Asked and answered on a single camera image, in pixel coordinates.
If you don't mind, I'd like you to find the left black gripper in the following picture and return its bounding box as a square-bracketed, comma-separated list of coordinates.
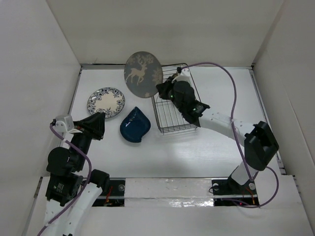
[69, 110, 105, 169]

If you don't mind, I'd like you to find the blue floral white plate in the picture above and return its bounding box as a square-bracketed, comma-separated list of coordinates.
[87, 87, 126, 119]

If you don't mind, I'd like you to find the grey deer round plate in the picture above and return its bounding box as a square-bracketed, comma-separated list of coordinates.
[124, 51, 163, 98]

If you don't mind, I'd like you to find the dark blue leaf dish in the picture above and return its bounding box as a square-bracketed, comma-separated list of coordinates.
[120, 107, 151, 143]

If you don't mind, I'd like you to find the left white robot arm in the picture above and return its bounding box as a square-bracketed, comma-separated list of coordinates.
[38, 112, 110, 236]

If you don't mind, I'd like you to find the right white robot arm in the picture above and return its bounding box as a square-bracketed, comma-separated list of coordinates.
[156, 77, 279, 193]

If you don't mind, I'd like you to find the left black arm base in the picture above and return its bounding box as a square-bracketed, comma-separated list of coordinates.
[93, 178, 126, 207]

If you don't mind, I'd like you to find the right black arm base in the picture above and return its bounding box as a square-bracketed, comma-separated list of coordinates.
[208, 178, 259, 207]

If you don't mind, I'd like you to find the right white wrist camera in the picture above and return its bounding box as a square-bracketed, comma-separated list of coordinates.
[175, 67, 190, 82]

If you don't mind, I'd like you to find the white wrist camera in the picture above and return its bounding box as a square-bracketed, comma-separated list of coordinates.
[54, 115, 74, 133]
[175, 67, 190, 82]

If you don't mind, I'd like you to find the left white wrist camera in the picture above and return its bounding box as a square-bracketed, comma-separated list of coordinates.
[54, 115, 74, 133]

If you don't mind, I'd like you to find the grey wire dish rack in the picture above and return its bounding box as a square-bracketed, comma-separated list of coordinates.
[151, 63, 201, 135]

